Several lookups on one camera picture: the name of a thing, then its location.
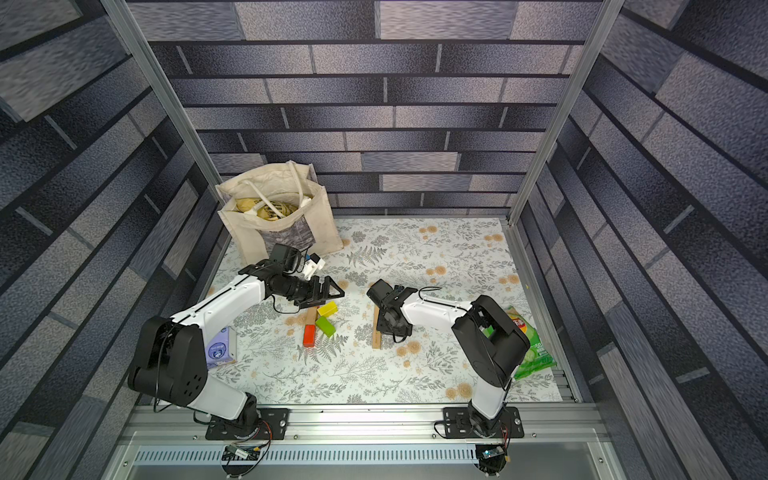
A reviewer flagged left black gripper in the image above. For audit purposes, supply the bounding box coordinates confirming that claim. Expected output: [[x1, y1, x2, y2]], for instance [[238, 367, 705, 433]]
[[283, 274, 346, 306]]

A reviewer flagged yellow block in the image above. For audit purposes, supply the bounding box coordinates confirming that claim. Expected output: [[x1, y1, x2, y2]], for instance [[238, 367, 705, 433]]
[[317, 301, 338, 318]]

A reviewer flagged natural wood block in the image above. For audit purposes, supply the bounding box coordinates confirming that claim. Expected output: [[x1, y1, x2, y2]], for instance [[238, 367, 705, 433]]
[[371, 307, 382, 350], [304, 307, 318, 326]]

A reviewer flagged green block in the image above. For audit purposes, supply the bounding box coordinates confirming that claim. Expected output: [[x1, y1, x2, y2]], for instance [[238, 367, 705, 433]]
[[315, 316, 336, 338]]

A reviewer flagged red block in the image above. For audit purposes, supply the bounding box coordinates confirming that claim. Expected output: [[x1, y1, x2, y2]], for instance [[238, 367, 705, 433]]
[[302, 324, 317, 348]]

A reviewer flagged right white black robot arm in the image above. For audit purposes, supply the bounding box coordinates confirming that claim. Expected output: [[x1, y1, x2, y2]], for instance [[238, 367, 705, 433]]
[[367, 280, 531, 438]]

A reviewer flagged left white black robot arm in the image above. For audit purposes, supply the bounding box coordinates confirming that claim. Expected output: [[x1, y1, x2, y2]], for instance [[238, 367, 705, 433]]
[[127, 244, 345, 440]]

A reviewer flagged beige canvas tote bag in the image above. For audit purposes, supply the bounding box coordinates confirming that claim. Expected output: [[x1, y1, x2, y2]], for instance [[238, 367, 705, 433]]
[[216, 161, 343, 265]]

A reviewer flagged purple tissue pack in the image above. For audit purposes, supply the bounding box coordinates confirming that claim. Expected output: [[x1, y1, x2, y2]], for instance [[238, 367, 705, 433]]
[[205, 327, 237, 369]]

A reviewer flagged green chips bag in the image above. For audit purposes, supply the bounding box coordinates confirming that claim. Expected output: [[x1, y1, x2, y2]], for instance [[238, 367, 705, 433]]
[[506, 307, 557, 380]]

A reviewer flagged right circuit board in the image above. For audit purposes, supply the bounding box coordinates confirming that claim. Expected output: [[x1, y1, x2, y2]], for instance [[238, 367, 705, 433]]
[[476, 444, 507, 462]]

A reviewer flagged circuit board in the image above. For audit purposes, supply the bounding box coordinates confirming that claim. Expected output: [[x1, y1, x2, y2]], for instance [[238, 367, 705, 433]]
[[222, 444, 261, 463], [476, 444, 507, 462]]

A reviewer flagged left circuit board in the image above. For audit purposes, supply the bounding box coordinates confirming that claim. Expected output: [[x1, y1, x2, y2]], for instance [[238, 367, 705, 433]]
[[222, 444, 261, 463]]

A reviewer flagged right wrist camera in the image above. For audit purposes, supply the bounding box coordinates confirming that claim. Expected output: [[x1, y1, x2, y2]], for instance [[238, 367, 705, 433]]
[[366, 279, 400, 310]]

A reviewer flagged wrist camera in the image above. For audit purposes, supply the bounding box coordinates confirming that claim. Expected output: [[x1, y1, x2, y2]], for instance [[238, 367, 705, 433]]
[[301, 253, 325, 280], [366, 279, 400, 310]]

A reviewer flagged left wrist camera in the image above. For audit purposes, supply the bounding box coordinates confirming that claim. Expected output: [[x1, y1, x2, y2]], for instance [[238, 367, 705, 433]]
[[301, 253, 325, 280]]

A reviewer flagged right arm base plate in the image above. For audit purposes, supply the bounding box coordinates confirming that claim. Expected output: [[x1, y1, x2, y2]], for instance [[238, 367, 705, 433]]
[[442, 406, 525, 439]]

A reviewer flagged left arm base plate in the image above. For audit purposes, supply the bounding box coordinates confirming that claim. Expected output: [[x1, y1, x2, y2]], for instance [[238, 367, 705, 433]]
[[205, 407, 291, 442]]

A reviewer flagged aluminium front rail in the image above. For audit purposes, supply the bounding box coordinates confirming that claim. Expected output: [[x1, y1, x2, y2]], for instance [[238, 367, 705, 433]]
[[105, 403, 624, 479]]

